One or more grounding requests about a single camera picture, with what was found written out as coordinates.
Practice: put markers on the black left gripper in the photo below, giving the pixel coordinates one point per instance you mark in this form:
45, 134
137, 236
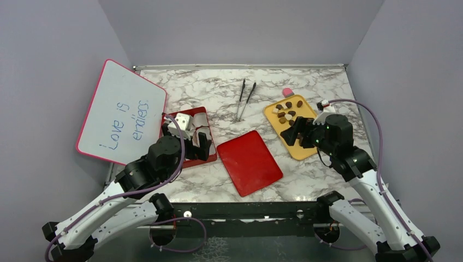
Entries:
200, 153

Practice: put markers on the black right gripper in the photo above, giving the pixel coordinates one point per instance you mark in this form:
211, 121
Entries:
304, 125

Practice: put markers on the red chocolate box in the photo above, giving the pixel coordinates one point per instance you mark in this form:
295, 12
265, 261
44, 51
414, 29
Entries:
200, 124

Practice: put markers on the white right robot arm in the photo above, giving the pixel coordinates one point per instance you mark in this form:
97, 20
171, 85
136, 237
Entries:
392, 237

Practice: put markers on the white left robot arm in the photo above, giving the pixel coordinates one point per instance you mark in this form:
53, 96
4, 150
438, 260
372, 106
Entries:
132, 198

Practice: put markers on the yellow plastic tray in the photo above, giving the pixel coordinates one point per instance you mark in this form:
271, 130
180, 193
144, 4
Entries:
296, 151

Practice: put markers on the pink eraser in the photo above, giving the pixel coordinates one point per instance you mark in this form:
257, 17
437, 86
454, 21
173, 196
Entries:
287, 92

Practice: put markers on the red box lid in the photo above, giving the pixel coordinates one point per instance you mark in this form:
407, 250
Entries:
249, 163

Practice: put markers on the pink framed whiteboard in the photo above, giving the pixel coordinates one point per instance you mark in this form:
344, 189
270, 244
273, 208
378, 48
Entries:
124, 116

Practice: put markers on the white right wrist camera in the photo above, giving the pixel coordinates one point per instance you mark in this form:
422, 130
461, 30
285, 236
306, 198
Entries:
325, 110

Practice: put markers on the black metal base rail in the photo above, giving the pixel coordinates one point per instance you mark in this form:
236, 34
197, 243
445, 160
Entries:
255, 219

